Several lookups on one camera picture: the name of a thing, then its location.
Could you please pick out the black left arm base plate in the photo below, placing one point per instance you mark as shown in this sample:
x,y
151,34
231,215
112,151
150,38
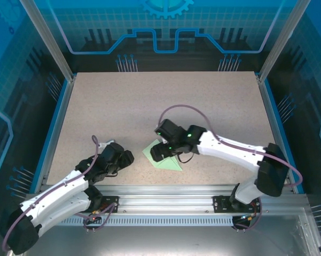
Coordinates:
x,y
112,200

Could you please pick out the aluminium table edge beam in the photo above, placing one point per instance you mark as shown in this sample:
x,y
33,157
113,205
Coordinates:
x,y
165,197

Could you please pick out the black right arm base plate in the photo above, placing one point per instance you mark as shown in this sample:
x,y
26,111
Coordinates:
x,y
218,204

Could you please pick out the light green paper sheet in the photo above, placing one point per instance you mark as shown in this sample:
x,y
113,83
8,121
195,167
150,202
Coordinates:
x,y
168,164

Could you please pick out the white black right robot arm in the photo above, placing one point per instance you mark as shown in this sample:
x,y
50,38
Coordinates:
x,y
224,149

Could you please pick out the aluminium frame post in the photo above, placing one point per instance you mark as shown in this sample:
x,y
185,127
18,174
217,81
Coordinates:
x,y
53,45
279,45

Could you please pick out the blue aluminium side rail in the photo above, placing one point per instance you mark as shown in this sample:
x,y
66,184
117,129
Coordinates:
x,y
277,133
56,133

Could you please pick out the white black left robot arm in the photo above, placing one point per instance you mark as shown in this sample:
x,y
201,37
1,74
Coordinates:
x,y
56,192

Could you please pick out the small adapter with indicator light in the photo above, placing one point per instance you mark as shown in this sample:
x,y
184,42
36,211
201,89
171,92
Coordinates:
x,y
93,218
247,217

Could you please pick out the steel sheet tray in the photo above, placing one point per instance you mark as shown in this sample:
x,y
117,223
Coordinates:
x,y
163,242

